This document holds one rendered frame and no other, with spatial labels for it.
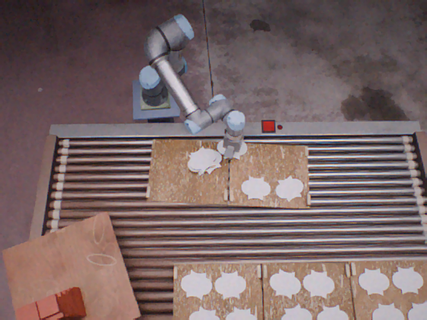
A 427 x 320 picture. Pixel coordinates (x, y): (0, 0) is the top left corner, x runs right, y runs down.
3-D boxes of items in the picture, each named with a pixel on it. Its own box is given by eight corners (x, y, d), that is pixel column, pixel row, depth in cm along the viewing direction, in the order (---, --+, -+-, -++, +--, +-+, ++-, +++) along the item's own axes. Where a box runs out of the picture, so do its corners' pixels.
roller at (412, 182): (56, 184, 202) (52, 180, 198) (417, 179, 204) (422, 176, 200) (54, 192, 200) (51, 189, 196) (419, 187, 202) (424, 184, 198)
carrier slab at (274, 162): (230, 143, 207) (231, 142, 206) (306, 147, 206) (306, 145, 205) (229, 205, 194) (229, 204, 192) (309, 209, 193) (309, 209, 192)
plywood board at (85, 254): (4, 251, 174) (1, 251, 172) (107, 212, 182) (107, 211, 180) (27, 364, 156) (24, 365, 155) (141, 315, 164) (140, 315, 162)
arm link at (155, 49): (131, 36, 158) (194, 135, 160) (154, 23, 160) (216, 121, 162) (132, 45, 169) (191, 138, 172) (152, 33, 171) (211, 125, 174)
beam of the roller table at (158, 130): (54, 129, 217) (50, 123, 212) (413, 125, 219) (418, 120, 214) (52, 142, 214) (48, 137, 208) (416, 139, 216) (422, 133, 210)
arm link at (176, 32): (154, 70, 214) (152, 22, 160) (177, 57, 216) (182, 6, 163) (166, 88, 213) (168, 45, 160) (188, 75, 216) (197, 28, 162)
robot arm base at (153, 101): (141, 85, 224) (138, 76, 214) (166, 82, 224) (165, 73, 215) (142, 108, 219) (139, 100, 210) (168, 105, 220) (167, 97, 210)
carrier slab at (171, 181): (153, 139, 208) (152, 139, 206) (228, 142, 207) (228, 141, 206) (146, 202, 194) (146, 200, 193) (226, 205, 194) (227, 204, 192)
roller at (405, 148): (61, 149, 210) (58, 145, 206) (409, 145, 212) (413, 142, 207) (59, 158, 208) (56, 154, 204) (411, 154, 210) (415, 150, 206)
